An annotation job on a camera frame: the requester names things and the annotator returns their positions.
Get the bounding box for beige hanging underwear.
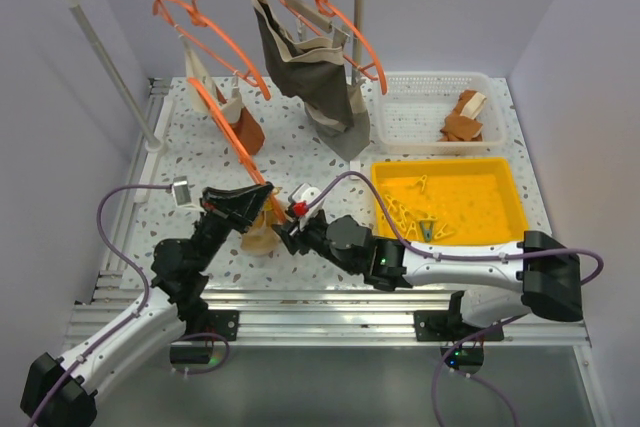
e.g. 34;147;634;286
180;36;244;127

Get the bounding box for teal clothespin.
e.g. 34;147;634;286
419;220;435;243

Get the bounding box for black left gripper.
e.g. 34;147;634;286
191;182;273;272

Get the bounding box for grey hanging underwear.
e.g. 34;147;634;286
251;0;370;161

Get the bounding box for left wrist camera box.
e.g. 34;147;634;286
170;176;200;211

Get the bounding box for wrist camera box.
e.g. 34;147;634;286
170;176;200;211
289;183;323;230

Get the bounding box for orange hanger with clothes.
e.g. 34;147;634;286
152;0;272;100

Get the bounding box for white plastic basket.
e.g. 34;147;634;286
369;71;507;156

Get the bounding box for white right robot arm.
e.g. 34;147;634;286
274;214;583;340

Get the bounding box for orange hanging underwear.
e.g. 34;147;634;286
215;87;265;156

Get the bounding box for yellow plastic tray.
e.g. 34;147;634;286
371;158;529;246

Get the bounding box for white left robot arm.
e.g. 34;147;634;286
20;182;274;426

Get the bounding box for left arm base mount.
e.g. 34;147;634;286
169;310;239;368

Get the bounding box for wooden clip hanger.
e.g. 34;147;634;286
259;0;353;47

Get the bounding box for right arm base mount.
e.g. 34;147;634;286
413;291;504;374

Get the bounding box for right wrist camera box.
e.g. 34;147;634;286
289;183;323;230

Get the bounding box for brown and cream underwear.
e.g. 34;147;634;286
439;90;487;142

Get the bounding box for aluminium rail frame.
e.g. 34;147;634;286
63;77;591;351

